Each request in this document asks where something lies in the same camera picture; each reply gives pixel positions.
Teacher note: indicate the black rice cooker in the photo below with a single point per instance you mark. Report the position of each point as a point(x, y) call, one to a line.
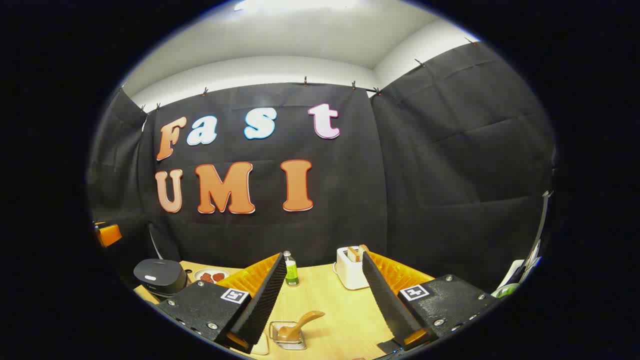
point(160, 277)

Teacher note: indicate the clear rice container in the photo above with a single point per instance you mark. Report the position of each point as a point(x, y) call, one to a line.
point(261, 346)

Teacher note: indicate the black backdrop cloth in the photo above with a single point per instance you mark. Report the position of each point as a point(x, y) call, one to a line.
point(425, 175)

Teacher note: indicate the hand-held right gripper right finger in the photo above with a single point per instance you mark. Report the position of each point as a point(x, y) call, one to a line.
point(387, 305)

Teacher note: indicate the wooden spoon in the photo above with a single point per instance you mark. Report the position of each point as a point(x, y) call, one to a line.
point(300, 322)

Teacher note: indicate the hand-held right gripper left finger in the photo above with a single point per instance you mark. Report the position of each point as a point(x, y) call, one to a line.
point(265, 305)

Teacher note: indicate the red meat piece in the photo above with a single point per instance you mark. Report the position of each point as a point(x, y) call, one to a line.
point(206, 277)
point(219, 276)

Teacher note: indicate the green drink bottle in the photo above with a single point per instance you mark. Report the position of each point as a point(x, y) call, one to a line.
point(291, 274)

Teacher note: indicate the white toaster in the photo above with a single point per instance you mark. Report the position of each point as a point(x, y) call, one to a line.
point(350, 275)

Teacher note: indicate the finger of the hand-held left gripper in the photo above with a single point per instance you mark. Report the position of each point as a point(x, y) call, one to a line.
point(110, 235)

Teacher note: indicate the round white plate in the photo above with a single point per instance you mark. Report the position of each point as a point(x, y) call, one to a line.
point(197, 275)

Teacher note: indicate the ceiling light panel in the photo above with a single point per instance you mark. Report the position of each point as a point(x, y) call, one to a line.
point(290, 5)

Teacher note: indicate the toast slice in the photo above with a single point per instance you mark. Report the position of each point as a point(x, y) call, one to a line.
point(353, 254)
point(363, 248)

